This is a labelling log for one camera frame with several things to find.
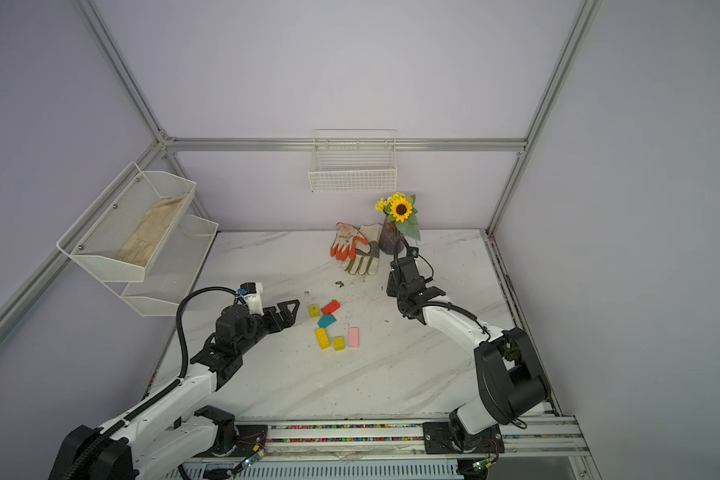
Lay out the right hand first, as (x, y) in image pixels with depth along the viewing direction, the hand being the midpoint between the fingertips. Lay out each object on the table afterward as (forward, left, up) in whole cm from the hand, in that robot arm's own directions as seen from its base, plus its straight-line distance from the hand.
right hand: (397, 277), depth 90 cm
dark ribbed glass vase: (+23, +1, -7) cm, 24 cm away
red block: (-3, +22, -13) cm, 25 cm away
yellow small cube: (-16, +18, -13) cm, 28 cm away
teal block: (-8, +23, -12) cm, 27 cm away
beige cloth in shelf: (-4, +68, +19) cm, 71 cm away
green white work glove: (+18, +10, -11) cm, 24 cm away
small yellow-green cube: (-6, +27, -11) cm, 30 cm away
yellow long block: (-15, +23, -12) cm, 30 cm away
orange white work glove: (+25, +19, -10) cm, 33 cm away
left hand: (-11, +32, +1) cm, 34 cm away
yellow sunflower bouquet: (+20, -1, +11) cm, 23 cm away
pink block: (-14, +14, -12) cm, 23 cm away
